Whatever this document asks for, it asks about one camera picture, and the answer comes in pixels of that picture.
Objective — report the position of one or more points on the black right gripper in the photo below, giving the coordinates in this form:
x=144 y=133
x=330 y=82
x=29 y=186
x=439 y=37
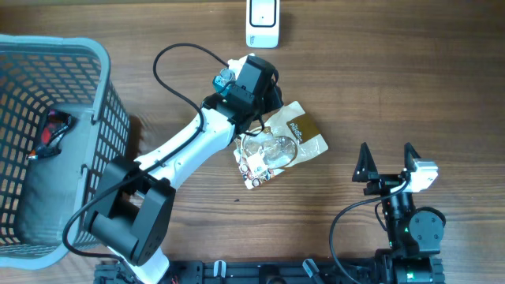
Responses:
x=385 y=181

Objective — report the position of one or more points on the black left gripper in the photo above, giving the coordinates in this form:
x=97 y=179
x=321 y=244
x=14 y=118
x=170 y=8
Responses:
x=275 y=98

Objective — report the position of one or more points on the blue mouthwash bottle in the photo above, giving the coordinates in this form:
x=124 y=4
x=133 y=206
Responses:
x=224 y=80

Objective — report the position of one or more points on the brown snack pouch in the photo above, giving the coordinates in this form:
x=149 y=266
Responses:
x=287 y=138

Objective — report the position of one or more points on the black red snack packet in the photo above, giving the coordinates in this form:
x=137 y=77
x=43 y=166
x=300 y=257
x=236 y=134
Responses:
x=56 y=125

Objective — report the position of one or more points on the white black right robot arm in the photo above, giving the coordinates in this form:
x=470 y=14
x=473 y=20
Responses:
x=414 y=233

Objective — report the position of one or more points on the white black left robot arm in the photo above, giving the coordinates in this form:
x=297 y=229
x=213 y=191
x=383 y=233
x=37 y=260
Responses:
x=131 y=210

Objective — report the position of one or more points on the white barcode scanner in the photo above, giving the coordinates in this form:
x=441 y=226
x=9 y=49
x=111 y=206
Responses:
x=262 y=23

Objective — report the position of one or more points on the grey plastic basket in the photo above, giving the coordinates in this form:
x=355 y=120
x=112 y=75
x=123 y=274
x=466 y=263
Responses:
x=39 y=197

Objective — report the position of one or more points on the black mounting rail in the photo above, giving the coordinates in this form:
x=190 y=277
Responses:
x=276 y=272

